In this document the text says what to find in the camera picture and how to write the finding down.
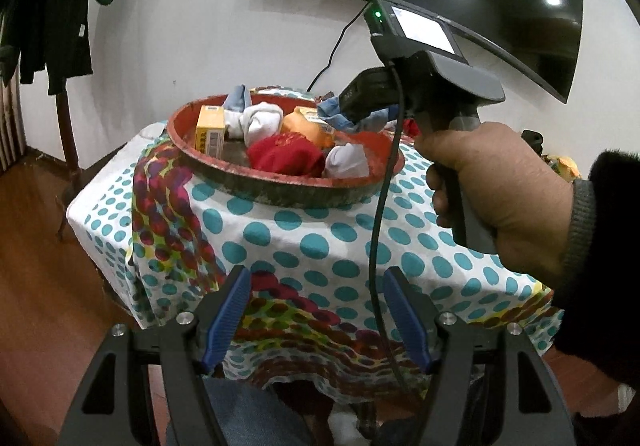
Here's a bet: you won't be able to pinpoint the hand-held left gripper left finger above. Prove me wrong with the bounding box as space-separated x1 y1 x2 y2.
60 266 252 446

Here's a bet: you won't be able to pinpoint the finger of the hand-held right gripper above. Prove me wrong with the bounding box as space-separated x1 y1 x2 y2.
340 67 401 125

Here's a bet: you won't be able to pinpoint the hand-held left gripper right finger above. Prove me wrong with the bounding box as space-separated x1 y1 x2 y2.
382 266 576 446

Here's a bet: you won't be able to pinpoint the light blue sock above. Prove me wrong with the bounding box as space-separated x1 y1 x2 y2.
316 96 397 134

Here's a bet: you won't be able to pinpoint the white sock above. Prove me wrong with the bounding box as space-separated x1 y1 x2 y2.
227 101 285 148
324 141 371 180

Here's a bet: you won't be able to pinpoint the orange cloth bundle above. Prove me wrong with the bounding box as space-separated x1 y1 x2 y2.
279 106 337 150

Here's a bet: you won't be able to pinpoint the red basin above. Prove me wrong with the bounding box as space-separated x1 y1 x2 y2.
167 87 406 208

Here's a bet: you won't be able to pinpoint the grey blue sock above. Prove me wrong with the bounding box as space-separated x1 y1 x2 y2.
222 84 251 115

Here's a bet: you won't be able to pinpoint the yellow box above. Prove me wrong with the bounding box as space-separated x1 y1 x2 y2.
194 104 227 158

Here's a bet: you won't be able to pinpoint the person's right forearm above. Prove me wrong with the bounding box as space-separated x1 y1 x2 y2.
550 150 640 383

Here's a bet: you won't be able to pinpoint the person's right hand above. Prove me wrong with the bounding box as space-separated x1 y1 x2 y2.
415 121 577 288

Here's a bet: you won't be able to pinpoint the person's leg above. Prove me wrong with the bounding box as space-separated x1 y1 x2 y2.
204 376 322 446

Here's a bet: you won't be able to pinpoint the colourful dotted tablecloth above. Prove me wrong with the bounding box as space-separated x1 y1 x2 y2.
66 86 566 403

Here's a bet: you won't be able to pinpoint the clear plastic bag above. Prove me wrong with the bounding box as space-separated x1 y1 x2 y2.
542 153 582 183

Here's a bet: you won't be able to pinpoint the wooden coat stand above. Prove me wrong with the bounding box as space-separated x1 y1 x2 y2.
54 90 82 179

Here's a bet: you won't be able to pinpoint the white radiator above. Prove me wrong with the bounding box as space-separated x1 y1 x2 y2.
0 70 27 173

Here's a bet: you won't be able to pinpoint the dark hanging clothes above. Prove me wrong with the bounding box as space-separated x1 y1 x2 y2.
0 0 134 98

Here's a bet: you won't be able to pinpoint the thin black television cable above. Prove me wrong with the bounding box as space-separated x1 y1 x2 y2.
306 7 374 93

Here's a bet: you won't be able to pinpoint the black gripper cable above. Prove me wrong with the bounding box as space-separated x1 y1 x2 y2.
366 65 427 429

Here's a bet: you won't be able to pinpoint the black clamp mount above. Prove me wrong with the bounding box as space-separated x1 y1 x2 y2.
520 128 544 155

